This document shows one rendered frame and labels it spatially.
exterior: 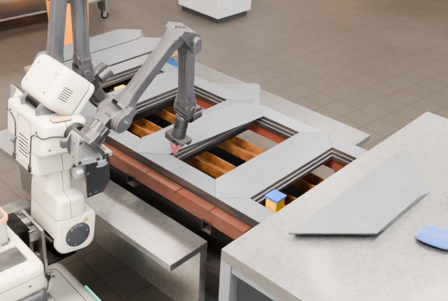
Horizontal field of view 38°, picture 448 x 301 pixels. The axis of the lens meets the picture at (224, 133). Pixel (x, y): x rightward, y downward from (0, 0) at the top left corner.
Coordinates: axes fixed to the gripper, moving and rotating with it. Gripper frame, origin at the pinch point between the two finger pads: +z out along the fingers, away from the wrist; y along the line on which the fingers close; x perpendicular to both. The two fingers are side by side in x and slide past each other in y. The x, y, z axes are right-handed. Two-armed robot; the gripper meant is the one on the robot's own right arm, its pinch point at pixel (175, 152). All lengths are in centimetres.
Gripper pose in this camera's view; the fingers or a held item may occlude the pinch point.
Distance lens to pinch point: 275.5
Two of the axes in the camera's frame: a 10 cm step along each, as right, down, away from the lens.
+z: -2.1, 7.7, 6.1
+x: -6.8, 3.3, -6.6
